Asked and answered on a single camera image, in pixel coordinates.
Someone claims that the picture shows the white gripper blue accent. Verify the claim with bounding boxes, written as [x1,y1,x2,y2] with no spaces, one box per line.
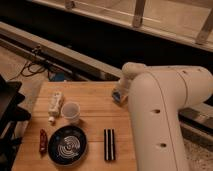
[112,79,128,104]

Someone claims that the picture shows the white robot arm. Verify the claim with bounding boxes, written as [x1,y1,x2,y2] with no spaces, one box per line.
[112,62,213,171]

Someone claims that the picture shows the translucent plastic cup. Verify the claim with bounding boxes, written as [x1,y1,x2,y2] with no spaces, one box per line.
[61,101,80,124]

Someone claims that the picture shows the white tube bottle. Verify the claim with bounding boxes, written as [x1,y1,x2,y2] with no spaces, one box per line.
[48,91,64,124]

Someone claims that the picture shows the blue box on floor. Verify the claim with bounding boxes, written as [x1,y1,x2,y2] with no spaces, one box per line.
[50,73,65,82]

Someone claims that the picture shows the black plate white spiral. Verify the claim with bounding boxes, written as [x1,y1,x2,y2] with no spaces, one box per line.
[48,125,87,166]

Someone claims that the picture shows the red pocket knife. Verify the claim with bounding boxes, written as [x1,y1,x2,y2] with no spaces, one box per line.
[39,129,48,155]

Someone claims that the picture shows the black chair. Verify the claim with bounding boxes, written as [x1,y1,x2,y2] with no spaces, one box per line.
[0,75,31,171]

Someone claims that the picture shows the black cables on floor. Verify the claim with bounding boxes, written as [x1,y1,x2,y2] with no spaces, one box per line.
[9,59,51,81]

